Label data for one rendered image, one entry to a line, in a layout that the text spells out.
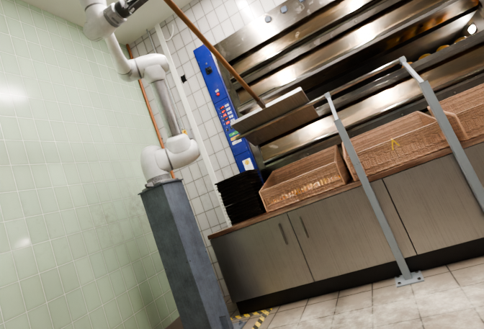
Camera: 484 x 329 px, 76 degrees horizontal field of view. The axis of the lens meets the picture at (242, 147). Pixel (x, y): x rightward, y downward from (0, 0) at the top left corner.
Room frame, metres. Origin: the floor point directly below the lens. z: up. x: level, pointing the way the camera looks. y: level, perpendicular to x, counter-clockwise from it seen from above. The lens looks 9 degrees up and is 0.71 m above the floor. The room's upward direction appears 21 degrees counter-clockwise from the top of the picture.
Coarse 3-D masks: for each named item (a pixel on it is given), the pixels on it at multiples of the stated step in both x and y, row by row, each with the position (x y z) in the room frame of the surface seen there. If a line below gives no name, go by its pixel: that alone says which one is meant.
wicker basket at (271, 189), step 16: (304, 160) 2.46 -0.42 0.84; (320, 160) 2.41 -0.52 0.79; (336, 160) 1.99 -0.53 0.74; (272, 176) 2.50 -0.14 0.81; (288, 176) 2.50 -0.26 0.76; (304, 176) 2.02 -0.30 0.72; (320, 176) 1.99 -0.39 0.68; (336, 176) 1.95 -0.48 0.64; (272, 192) 2.11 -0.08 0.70; (288, 192) 2.49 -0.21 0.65; (304, 192) 2.03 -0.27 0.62; (320, 192) 2.00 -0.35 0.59; (272, 208) 2.13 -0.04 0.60
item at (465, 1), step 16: (464, 0) 1.91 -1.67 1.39; (432, 16) 1.98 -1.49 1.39; (448, 16) 2.04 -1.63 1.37; (400, 32) 2.05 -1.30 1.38; (416, 32) 2.12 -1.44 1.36; (368, 48) 2.12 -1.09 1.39; (384, 48) 2.20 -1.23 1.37; (336, 64) 2.20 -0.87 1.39; (352, 64) 2.28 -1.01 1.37; (304, 80) 2.28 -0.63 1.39; (320, 80) 2.37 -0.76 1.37; (272, 96) 2.39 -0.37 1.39; (240, 112) 2.48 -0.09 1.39
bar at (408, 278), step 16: (400, 64) 1.87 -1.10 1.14; (416, 80) 1.71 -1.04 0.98; (320, 96) 2.03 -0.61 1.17; (432, 96) 1.63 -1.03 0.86; (288, 112) 2.11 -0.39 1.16; (256, 128) 2.20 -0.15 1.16; (336, 128) 1.81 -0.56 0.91; (448, 128) 1.63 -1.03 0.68; (352, 160) 1.81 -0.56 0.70; (464, 160) 1.63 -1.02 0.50; (368, 192) 1.80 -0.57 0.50; (480, 192) 1.63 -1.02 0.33; (384, 224) 1.80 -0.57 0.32; (400, 256) 1.80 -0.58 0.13; (416, 272) 1.84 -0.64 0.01
